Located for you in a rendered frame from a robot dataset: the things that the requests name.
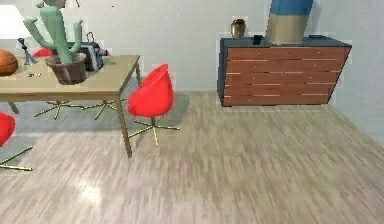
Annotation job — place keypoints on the tan wooden dining table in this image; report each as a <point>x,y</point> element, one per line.
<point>103,81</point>

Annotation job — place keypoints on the red shell chair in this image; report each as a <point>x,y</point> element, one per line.
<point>5,128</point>
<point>153,91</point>
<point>42,52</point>

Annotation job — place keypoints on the brown slatted blue sideboard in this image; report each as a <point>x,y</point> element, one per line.
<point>280,75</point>

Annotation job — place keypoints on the bronze round vase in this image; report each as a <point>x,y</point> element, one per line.
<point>238,28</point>

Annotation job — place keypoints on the small black box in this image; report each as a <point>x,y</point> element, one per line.
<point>257,39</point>

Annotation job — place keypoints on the blue and tan tall vase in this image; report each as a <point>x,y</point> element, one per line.
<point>288,23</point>

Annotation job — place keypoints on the flat black remote control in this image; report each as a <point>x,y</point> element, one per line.
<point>316,36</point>

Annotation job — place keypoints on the green cactus in brown pot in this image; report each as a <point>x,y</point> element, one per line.
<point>61,43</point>

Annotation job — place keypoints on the dark hourglass-shaped pepper mill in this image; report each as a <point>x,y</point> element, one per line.
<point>27,53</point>

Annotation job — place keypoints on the orange basketball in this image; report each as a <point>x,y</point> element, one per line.
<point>6,62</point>

